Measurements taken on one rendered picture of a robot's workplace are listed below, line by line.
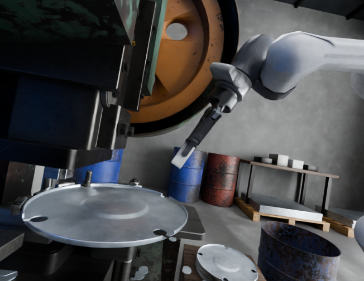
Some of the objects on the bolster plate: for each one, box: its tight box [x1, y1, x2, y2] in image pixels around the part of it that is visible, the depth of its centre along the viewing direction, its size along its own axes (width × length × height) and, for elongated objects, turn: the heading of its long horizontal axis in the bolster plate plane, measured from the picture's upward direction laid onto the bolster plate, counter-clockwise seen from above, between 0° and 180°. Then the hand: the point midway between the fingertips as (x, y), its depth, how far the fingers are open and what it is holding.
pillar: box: [40, 167, 54, 191], centre depth 44 cm, size 2×2×14 cm
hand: (182, 154), depth 48 cm, fingers closed
